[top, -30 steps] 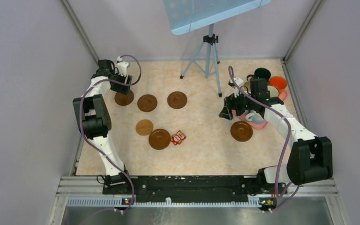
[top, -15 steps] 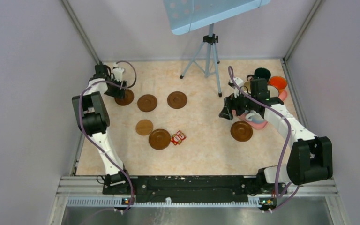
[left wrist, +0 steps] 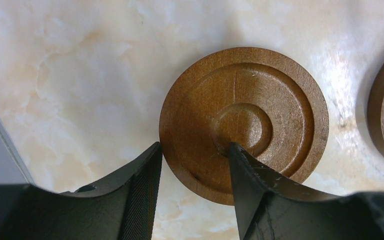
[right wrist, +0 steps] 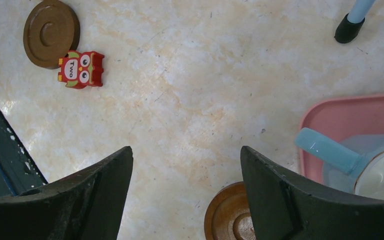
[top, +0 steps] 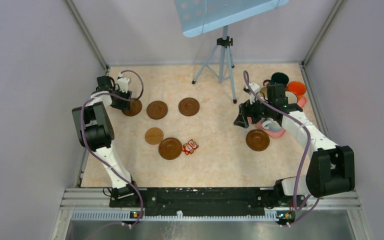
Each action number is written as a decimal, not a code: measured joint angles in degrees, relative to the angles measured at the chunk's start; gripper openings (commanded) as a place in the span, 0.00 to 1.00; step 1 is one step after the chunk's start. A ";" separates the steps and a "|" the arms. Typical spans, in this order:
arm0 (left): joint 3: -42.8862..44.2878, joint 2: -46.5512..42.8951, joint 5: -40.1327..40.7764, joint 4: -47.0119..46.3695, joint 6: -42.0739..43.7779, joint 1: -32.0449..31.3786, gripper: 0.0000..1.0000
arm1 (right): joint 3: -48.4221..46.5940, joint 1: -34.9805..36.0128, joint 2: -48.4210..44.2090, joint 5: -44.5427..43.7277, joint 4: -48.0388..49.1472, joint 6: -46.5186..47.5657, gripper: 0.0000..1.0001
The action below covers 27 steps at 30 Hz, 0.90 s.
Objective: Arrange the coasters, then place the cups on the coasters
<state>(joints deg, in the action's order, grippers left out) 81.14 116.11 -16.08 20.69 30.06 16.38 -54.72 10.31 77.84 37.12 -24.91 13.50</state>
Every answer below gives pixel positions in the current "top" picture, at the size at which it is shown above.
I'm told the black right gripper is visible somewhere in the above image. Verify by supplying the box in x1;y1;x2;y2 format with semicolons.
233;94;274;129

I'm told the pink tray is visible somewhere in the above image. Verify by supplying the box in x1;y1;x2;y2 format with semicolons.
249;96;308;139

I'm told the dark brown ridged coaster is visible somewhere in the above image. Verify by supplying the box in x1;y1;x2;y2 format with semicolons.
146;100;168;120

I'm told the dark brown wooden coaster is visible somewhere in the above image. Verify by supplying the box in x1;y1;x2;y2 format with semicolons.
178;97;200;117

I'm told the light brown coaster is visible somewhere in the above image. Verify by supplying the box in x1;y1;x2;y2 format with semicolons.
144;127;164;145

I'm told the red owl figure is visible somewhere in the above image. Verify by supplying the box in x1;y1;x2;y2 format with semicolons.
182;139;199;156

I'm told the dark brown coaster front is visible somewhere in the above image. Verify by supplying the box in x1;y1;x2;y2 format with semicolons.
158;137;182;161

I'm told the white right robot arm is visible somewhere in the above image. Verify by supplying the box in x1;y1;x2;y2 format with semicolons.
233;83;355;206

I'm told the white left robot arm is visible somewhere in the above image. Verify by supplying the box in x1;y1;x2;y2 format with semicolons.
71;73;141;207

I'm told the beige mug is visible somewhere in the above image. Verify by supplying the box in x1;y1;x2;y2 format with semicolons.
258;86;268;101

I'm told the cream white mug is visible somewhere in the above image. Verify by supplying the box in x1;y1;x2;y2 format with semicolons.
285;91;299;104

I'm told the dark green mug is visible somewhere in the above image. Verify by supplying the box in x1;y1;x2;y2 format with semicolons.
263;72;290;87

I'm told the orange mug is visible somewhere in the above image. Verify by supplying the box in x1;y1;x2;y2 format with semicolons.
286;81;307;100

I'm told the blue dotted board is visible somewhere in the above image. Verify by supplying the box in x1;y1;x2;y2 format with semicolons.
174;0;289;38

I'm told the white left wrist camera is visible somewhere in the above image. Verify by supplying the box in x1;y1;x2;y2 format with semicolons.
116;73;131;93

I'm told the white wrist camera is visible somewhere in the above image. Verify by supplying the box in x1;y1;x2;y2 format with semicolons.
243;82;261;104
116;73;131;93

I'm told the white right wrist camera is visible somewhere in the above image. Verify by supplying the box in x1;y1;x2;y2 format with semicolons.
243;82;261;104

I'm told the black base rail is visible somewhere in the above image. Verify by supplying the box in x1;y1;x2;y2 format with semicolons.
102;186;293;217

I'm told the grey cable duct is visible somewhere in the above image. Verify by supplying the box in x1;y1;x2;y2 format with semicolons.
71;210;279;222

